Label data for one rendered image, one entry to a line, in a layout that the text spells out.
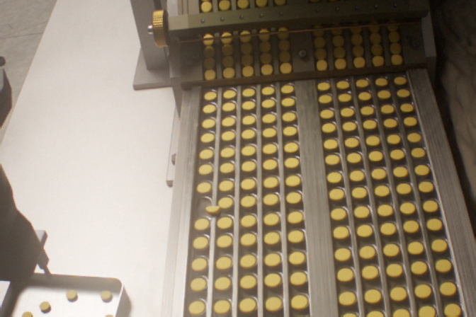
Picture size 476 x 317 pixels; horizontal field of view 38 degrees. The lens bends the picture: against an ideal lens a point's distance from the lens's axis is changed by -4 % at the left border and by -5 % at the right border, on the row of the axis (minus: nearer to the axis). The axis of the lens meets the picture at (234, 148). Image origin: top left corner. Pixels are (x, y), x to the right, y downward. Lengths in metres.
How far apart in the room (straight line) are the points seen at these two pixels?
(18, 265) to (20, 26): 2.29
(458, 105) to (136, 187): 0.36
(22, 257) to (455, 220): 0.33
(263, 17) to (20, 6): 2.39
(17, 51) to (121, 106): 1.79
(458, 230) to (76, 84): 0.60
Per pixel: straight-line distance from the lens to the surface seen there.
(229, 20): 0.64
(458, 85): 0.64
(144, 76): 0.94
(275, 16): 0.64
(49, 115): 0.94
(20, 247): 0.58
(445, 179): 0.56
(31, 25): 2.81
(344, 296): 0.49
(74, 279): 0.72
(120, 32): 1.06
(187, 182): 0.57
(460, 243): 0.51
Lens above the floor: 1.35
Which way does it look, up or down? 42 degrees down
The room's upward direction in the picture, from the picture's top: 10 degrees counter-clockwise
